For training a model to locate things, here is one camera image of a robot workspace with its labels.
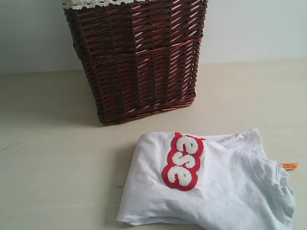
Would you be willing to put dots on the dark brown wicker basket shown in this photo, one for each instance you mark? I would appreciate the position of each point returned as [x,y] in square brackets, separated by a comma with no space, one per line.
[139,58]

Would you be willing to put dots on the orange garment tag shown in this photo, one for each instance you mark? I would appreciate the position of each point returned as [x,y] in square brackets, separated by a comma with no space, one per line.
[288,166]

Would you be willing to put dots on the white shirt garment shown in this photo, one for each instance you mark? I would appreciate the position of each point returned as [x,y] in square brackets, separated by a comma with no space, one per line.
[223,182]

